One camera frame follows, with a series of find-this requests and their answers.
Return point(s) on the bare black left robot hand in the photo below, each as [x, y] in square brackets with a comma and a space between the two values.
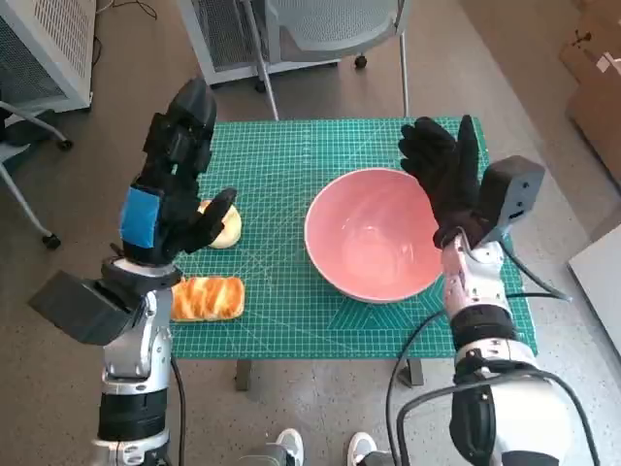
[170, 218]

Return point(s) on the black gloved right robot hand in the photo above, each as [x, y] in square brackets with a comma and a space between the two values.
[451, 179]

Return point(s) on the round toy bread bun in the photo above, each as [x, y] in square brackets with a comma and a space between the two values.
[230, 233]

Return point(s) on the long striped toy bread loaf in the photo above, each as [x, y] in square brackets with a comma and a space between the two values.
[213, 298]

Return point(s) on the pink bowl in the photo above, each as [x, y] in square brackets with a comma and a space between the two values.
[369, 233]

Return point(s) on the green cutting mat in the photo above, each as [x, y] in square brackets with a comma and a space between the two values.
[281, 170]

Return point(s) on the brown cardboard box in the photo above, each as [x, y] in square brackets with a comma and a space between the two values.
[597, 97]

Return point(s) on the grey office chair with casters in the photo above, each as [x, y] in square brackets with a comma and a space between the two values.
[24, 126]

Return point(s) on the dark table leg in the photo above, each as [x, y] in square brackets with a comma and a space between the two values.
[243, 376]
[415, 374]

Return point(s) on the white board panel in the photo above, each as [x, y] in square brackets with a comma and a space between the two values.
[601, 276]

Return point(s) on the white perforated wheeled cabinet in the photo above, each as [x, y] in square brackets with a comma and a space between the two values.
[228, 39]

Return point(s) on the grey mesh chair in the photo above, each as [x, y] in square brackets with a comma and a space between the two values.
[339, 24]

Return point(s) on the large white perforated cabinet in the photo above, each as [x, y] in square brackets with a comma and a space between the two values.
[58, 48]

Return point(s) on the white right robot foot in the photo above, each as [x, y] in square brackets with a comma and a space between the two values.
[361, 446]

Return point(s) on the grey right robot leg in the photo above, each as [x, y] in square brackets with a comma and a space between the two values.
[385, 460]

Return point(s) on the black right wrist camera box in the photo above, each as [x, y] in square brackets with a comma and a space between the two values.
[509, 194]

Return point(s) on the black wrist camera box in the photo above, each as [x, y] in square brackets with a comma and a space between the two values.
[77, 306]
[509, 194]

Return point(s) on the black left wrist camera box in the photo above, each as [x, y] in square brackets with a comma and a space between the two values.
[77, 306]

